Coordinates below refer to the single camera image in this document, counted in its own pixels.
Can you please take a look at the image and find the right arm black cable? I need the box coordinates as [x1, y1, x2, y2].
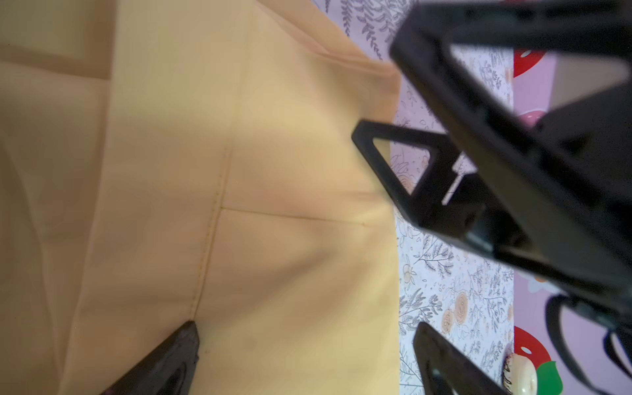
[545, 295, 632, 395]

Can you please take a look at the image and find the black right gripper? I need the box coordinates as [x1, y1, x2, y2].
[390, 1, 631, 325]

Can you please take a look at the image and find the yellow skirt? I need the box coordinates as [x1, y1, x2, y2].
[1, 1, 401, 394]

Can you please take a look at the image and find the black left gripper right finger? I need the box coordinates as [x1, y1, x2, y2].
[413, 322, 506, 395]

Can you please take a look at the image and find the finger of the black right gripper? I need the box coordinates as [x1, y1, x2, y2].
[352, 119, 474, 232]

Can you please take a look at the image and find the white chocolate drizzled donut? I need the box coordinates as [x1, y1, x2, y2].
[502, 353, 538, 395]

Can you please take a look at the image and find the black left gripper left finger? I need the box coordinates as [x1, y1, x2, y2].
[104, 321, 200, 395]

